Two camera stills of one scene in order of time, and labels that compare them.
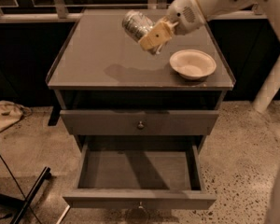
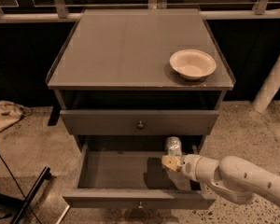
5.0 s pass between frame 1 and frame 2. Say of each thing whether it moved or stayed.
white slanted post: stayed
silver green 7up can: moved
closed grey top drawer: stayed
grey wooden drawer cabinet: stayed
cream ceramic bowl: stayed
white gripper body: moved
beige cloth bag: stayed
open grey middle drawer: stayed
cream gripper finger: moved
